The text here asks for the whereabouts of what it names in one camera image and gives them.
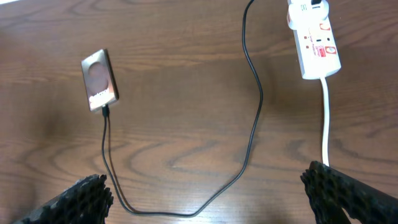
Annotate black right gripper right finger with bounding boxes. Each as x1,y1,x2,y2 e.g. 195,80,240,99
300,161,397,224

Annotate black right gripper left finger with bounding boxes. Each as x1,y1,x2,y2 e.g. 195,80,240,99
15,174,114,224

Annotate black charging cable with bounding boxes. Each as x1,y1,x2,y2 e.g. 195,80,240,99
101,0,264,218

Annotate Galaxy smartphone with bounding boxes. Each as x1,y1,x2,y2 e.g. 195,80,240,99
81,49,119,113

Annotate white power strip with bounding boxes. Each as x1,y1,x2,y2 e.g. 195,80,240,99
292,15,341,80

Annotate white charger plug adapter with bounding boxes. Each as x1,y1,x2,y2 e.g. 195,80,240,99
287,0,330,30

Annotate white power strip cord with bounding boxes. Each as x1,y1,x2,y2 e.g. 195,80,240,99
319,76,330,167

